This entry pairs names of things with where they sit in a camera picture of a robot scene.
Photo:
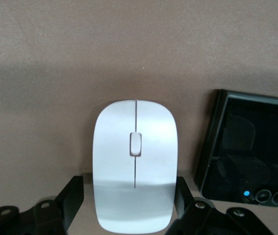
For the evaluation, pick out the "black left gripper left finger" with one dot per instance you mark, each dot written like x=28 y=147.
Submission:
x=67 y=203

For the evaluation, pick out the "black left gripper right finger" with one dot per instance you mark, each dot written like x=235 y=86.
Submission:
x=185 y=203

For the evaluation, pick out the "black flip phone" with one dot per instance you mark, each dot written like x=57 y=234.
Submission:
x=251 y=147

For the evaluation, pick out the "brown table cover sheet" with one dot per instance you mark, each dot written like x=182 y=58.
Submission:
x=55 y=73

